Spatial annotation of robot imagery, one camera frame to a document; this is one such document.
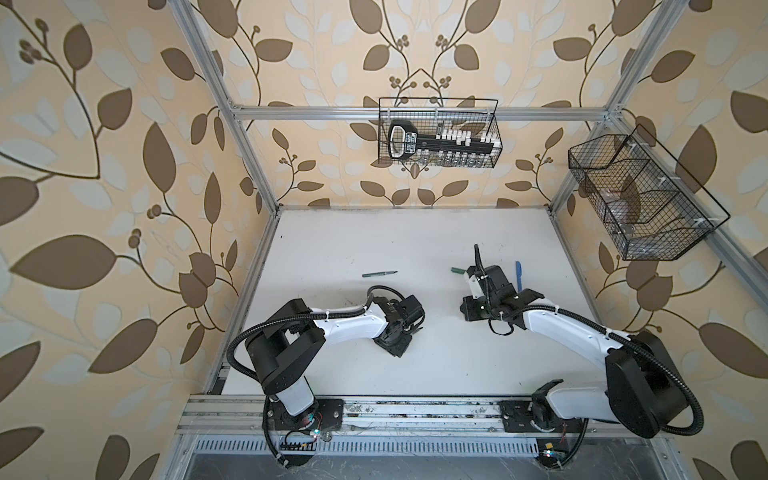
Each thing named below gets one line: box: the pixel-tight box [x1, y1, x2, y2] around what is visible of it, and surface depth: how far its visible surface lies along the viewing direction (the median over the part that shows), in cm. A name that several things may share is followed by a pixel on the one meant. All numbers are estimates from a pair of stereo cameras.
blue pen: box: [515, 260, 522, 293], surface depth 104 cm
